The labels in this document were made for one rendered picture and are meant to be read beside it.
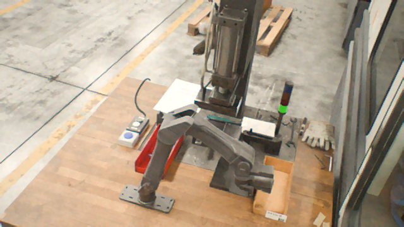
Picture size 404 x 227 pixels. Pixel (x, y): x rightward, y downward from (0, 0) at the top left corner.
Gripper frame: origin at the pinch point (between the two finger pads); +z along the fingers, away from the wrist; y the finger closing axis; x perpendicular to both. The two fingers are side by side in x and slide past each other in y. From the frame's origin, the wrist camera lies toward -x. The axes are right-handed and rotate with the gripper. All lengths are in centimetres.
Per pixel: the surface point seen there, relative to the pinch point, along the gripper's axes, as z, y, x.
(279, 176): 14.7, 12.0, -13.6
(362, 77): 50, 91, -46
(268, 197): 8.5, 0.7, -11.1
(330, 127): 33, 48, -32
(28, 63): 170, 91, 236
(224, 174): 9.5, 4.6, 8.0
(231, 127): 14.5, 26.7, 11.5
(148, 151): 12.4, 5.2, 41.9
